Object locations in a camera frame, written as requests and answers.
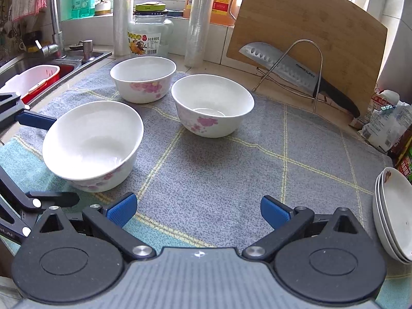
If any steel kitchen sink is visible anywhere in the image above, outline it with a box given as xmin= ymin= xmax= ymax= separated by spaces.
xmin=0 ymin=47 xmax=113 ymax=105

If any steel kitchen faucet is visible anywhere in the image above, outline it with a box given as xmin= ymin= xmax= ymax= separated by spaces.
xmin=35 ymin=0 xmax=66 ymax=59

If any steel soap dispenser pump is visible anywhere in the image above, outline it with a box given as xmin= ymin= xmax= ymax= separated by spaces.
xmin=79 ymin=39 xmax=95 ymax=64

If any plastic wrap roll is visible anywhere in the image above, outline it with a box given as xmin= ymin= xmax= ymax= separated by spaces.
xmin=184 ymin=0 xmax=218 ymax=68
xmin=113 ymin=0 xmax=134 ymax=57

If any pink and white towel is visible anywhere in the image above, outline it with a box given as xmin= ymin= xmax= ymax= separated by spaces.
xmin=11 ymin=0 xmax=47 ymax=22

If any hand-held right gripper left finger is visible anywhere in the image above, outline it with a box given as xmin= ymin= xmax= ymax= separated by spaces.
xmin=39 ymin=191 xmax=155 ymax=263

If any grey checked cloth mat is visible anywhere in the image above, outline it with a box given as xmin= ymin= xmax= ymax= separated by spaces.
xmin=0 ymin=58 xmax=411 ymax=279

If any metal wire rack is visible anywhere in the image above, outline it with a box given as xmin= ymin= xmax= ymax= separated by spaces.
xmin=252 ymin=39 xmax=327 ymax=114

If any small potted plant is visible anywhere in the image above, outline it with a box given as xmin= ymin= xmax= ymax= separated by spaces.
xmin=95 ymin=0 xmax=112 ymax=16

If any white printed plastic bag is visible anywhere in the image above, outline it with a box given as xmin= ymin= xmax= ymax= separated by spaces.
xmin=360 ymin=100 xmax=412 ymax=154

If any dark soy sauce bottle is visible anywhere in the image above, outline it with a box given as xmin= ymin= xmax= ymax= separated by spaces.
xmin=388 ymin=132 xmax=412 ymax=166

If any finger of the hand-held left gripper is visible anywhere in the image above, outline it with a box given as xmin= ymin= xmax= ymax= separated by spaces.
xmin=0 ymin=92 xmax=57 ymax=135
xmin=0 ymin=167 xmax=80 ymax=237

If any dark-lidded glass jar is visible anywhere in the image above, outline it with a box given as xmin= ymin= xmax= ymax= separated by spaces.
xmin=127 ymin=2 xmax=175 ymax=58

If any black-handled santoku knife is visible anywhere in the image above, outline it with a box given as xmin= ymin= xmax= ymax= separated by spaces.
xmin=238 ymin=42 xmax=361 ymax=118

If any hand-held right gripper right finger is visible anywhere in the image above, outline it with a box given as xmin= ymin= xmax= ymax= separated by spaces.
xmin=241 ymin=195 xmax=363 ymax=263

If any large orange oil bottle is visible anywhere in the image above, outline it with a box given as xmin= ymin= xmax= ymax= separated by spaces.
xmin=210 ymin=0 xmax=243 ymax=26

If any white strainer basket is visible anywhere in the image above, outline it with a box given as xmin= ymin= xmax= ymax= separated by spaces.
xmin=0 ymin=65 xmax=61 ymax=104

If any bamboo cutting board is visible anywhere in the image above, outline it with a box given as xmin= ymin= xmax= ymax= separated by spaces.
xmin=226 ymin=0 xmax=388 ymax=121

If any white floral bowl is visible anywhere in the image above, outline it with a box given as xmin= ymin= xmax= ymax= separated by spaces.
xmin=42 ymin=100 xmax=144 ymax=193
xmin=110 ymin=56 xmax=177 ymax=104
xmin=171 ymin=74 xmax=255 ymax=139

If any red and white packet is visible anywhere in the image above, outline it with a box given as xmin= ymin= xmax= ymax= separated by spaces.
xmin=370 ymin=89 xmax=401 ymax=110

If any red plastic basin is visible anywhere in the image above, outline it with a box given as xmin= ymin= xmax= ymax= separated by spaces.
xmin=19 ymin=65 xmax=76 ymax=104

